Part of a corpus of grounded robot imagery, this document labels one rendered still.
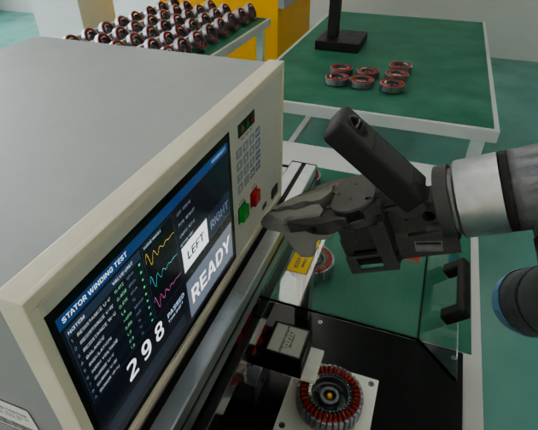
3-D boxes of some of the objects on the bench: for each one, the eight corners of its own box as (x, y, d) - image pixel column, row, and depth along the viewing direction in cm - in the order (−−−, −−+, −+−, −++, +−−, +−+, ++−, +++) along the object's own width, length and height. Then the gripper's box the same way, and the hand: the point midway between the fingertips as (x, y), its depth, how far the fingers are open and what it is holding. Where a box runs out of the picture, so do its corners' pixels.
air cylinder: (270, 368, 83) (270, 351, 80) (255, 404, 77) (254, 386, 74) (245, 361, 84) (244, 343, 81) (229, 395, 79) (227, 377, 75)
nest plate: (377, 384, 80) (378, 380, 80) (363, 465, 69) (364, 461, 68) (298, 360, 85) (299, 356, 84) (272, 432, 73) (272, 429, 72)
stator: (369, 390, 78) (371, 377, 76) (349, 448, 70) (352, 436, 68) (310, 365, 82) (311, 353, 80) (284, 417, 74) (285, 405, 72)
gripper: (464, 270, 41) (271, 287, 52) (464, 216, 48) (294, 241, 59) (443, 193, 38) (239, 229, 48) (447, 147, 45) (267, 187, 55)
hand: (269, 215), depth 52 cm, fingers closed
